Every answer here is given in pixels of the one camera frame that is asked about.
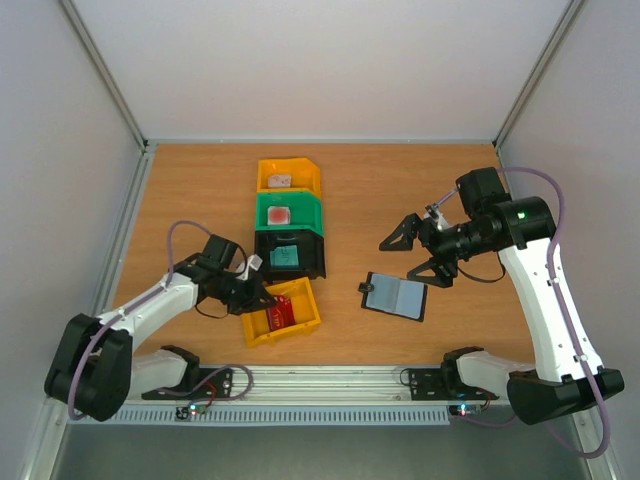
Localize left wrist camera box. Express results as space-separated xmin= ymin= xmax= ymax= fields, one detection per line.
xmin=235 ymin=254 xmax=263 ymax=281

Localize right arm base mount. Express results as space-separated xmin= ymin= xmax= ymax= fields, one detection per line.
xmin=399 ymin=368 xmax=498 ymax=401

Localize beige patterned cards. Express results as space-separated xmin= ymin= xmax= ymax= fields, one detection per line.
xmin=267 ymin=174 xmax=292 ymax=189

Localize aluminium front rail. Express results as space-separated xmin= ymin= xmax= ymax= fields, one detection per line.
xmin=125 ymin=365 xmax=508 ymax=406

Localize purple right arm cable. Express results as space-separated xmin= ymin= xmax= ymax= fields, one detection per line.
xmin=434 ymin=166 xmax=612 ymax=459

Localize black plastic bin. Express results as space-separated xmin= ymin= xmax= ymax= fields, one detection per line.
xmin=254 ymin=229 xmax=326 ymax=283

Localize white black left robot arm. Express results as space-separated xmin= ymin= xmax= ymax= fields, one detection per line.
xmin=44 ymin=234 xmax=276 ymax=421

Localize teal cards in bin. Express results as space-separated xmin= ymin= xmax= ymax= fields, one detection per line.
xmin=270 ymin=245 xmax=299 ymax=268

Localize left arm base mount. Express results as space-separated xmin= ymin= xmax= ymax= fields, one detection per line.
xmin=141 ymin=368 xmax=234 ymax=401

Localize far yellow plastic bin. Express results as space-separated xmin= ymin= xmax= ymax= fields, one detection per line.
xmin=256 ymin=157 xmax=322 ymax=199

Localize white red-circle cards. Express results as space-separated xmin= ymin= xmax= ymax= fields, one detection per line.
xmin=267 ymin=206 xmax=291 ymax=226

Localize yellow plastic bin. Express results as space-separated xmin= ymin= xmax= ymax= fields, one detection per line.
xmin=256 ymin=157 xmax=322 ymax=199
xmin=241 ymin=277 xmax=321 ymax=348

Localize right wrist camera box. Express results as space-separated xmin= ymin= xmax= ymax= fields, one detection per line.
xmin=423 ymin=203 xmax=450 ymax=231

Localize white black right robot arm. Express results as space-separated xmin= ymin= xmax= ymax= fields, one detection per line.
xmin=379 ymin=167 xmax=625 ymax=425

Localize green plastic bin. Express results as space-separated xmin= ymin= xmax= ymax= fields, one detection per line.
xmin=255 ymin=192 xmax=324 ymax=237

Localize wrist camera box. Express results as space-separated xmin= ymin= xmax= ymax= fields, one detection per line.
xmin=235 ymin=254 xmax=263 ymax=281
xmin=423 ymin=203 xmax=450 ymax=231

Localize red card in bin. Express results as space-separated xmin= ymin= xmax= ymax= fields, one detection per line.
xmin=267 ymin=295 xmax=296 ymax=332

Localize near yellow plastic bin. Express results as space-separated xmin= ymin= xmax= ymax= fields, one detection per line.
xmin=241 ymin=277 xmax=321 ymax=348

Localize slotted grey cable duct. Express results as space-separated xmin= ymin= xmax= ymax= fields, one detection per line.
xmin=102 ymin=405 xmax=450 ymax=427

